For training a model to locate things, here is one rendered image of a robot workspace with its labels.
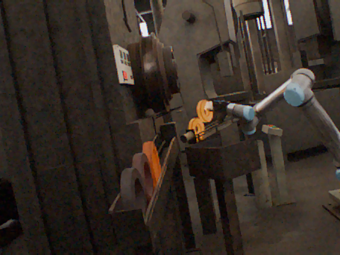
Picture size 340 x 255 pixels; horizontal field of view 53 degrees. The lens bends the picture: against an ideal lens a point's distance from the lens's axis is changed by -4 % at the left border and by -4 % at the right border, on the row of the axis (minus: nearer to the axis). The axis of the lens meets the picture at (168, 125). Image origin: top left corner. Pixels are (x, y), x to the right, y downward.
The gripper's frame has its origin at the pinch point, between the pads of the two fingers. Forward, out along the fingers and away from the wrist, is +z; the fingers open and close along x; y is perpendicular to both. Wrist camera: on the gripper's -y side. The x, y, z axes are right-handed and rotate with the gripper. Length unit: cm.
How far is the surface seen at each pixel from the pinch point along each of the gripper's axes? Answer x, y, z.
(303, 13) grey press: -322, 94, 49
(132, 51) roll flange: 68, 41, 4
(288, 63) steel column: -812, -8, 252
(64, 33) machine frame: 109, 50, 8
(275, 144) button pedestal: -43, -28, -38
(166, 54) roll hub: 55, 39, -10
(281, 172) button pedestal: -44, -49, -45
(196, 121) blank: 1.3, -10.5, 5.6
